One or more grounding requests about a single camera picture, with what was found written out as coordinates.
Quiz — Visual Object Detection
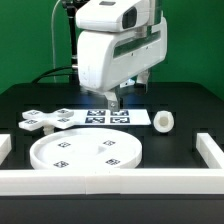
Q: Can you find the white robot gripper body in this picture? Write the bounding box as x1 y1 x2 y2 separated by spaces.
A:
77 17 167 93

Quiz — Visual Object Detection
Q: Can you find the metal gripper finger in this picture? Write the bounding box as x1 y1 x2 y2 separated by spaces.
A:
136 70 149 92
104 90 118 112

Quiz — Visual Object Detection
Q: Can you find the white round table top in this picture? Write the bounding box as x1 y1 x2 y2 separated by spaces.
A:
30 128 142 170

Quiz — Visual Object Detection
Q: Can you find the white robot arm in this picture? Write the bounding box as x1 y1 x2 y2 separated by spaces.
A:
76 0 167 111

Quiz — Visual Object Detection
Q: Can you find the white front fence bar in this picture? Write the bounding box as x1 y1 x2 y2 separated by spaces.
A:
0 169 224 196

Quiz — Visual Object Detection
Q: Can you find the white fence bar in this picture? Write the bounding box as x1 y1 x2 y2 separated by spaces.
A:
0 169 224 196
196 133 224 170
0 134 12 165

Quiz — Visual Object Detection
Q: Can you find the white cross-shaped table base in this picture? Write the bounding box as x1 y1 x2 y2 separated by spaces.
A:
19 108 76 135

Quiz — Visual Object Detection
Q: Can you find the white right fence bar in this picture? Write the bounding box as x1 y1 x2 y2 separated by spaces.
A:
196 133 224 170

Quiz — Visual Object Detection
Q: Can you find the white left fence bar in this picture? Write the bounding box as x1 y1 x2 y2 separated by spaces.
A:
0 134 12 165

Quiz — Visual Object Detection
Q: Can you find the white marker base plate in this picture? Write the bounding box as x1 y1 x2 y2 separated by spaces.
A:
72 109 151 126

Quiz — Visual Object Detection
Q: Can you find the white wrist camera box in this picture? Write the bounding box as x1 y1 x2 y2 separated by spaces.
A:
76 0 150 32

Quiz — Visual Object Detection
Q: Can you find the white cable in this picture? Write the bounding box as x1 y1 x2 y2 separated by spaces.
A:
50 0 63 84

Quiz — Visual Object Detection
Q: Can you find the black cable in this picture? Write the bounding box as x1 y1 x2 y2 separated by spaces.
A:
31 65 75 84

